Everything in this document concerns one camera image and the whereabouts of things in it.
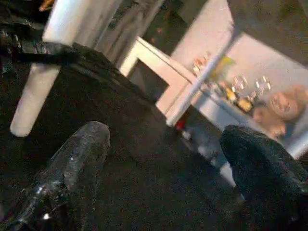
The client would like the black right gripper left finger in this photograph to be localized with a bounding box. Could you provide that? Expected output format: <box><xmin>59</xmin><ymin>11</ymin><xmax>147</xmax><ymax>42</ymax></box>
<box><xmin>0</xmin><ymin>121</ymin><xmax>111</xmax><ymax>231</ymax></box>

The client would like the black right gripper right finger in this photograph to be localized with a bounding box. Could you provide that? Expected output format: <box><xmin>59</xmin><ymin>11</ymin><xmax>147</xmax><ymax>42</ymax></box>
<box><xmin>219</xmin><ymin>124</ymin><xmax>308</xmax><ymax>231</ymax></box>

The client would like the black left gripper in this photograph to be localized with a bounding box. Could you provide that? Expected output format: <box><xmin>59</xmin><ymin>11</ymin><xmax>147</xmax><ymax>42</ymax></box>
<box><xmin>0</xmin><ymin>21</ymin><xmax>82</xmax><ymax>73</ymax></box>

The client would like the black work mat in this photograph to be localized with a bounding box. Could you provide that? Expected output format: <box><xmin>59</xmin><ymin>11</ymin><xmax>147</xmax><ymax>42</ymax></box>
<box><xmin>0</xmin><ymin>40</ymin><xmax>241</xmax><ymax>231</ymax></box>

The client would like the white glass door cabinet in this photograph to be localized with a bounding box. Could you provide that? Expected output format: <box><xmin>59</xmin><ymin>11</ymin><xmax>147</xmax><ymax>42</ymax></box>
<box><xmin>119</xmin><ymin>36</ymin><xmax>308</xmax><ymax>159</ymax></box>

